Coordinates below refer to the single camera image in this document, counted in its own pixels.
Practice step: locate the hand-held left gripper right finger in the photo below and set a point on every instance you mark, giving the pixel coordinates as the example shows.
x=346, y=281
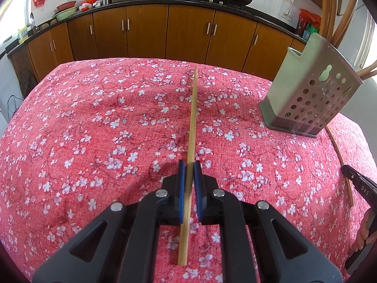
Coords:
x=198, y=200

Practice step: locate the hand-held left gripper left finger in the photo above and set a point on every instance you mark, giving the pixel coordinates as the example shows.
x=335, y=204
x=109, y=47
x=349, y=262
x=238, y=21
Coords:
x=181, y=194

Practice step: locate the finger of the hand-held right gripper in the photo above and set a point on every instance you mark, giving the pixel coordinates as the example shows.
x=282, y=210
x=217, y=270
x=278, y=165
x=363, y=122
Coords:
x=360, y=184

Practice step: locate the grey perforated utensil holder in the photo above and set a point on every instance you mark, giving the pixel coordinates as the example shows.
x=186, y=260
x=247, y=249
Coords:
x=294, y=79

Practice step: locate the person's right hand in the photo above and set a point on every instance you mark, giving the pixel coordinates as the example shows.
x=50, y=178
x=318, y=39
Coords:
x=361, y=233

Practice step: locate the red floral tablecloth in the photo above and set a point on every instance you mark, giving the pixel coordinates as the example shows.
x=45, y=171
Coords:
x=103, y=109

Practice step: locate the green container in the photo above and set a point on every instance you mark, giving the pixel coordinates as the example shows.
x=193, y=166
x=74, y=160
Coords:
x=312, y=31

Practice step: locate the wooden kitchen base cabinet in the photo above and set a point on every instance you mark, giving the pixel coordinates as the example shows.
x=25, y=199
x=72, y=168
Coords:
x=188, y=32

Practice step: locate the black kitchen countertop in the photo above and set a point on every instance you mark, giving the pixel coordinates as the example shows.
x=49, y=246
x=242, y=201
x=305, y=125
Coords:
x=153, y=1

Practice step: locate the gas stove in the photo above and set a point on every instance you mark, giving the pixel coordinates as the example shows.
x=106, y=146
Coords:
x=215, y=1

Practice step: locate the red white plastic bag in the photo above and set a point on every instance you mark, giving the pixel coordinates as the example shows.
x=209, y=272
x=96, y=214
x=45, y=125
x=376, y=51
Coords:
x=88, y=3

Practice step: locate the green basin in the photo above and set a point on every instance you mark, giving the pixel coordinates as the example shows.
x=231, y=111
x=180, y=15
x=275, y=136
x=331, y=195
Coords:
x=63, y=16

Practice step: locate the pink basin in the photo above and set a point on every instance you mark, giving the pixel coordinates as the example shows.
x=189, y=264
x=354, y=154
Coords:
x=67, y=6

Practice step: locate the yellow bottle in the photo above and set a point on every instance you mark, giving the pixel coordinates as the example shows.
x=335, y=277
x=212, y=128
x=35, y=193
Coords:
x=22, y=35

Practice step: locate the metal faucet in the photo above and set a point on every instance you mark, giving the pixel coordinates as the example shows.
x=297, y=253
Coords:
x=32, y=20

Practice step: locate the white wall socket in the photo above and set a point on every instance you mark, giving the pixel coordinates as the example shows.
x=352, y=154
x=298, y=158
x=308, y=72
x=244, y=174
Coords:
x=287, y=15

